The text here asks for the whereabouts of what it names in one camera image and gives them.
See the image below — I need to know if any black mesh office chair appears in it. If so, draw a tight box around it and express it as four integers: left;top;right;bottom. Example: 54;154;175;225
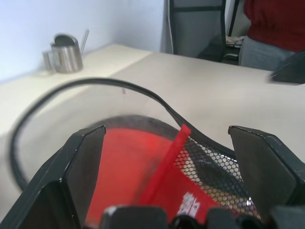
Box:
166;0;240;64

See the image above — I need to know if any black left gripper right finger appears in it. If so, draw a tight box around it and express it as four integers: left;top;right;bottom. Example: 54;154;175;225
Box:
228;125;305;210

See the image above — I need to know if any red packet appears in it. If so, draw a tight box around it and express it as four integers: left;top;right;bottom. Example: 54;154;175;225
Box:
85;127;178;222

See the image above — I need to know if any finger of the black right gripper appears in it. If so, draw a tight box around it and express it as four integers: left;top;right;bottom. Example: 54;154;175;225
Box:
268;51;305;84

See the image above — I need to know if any person in red sweater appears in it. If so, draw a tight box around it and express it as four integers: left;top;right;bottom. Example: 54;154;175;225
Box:
238;0;305;69

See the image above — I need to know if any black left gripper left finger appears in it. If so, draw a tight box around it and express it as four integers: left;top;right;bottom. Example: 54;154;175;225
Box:
0;125;107;229

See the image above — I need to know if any steel watering can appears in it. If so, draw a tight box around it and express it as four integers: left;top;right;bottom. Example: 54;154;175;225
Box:
42;29;91;73

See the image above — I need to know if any stack of papers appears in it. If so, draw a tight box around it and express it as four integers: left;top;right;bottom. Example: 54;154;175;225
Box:
225;35;245;46

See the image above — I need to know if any red black paddle case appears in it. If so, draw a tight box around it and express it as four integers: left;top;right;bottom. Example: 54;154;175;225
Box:
9;77;263;229

